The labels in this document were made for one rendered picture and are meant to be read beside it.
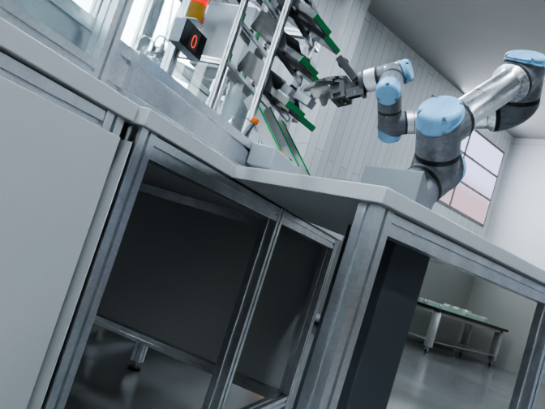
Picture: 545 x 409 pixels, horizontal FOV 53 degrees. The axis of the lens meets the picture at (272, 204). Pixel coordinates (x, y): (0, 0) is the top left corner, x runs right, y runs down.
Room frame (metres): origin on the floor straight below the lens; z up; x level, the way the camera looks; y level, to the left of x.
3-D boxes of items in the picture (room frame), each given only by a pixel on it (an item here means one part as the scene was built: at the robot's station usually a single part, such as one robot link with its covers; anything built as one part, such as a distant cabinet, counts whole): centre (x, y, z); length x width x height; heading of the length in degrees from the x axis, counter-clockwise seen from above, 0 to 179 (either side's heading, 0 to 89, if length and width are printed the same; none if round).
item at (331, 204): (1.44, -0.28, 0.84); 0.90 x 0.70 x 0.03; 131
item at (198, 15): (1.52, 0.38, 1.29); 0.05 x 0.05 x 0.05
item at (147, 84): (1.34, 0.16, 0.91); 0.89 x 0.06 x 0.11; 158
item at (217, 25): (3.00, 0.47, 1.50); 0.38 x 0.21 x 0.88; 68
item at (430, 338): (8.86, -3.38, 0.39); 2.24 x 0.80 x 0.77; 131
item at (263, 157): (1.50, 0.03, 0.93); 0.21 x 0.07 x 0.06; 158
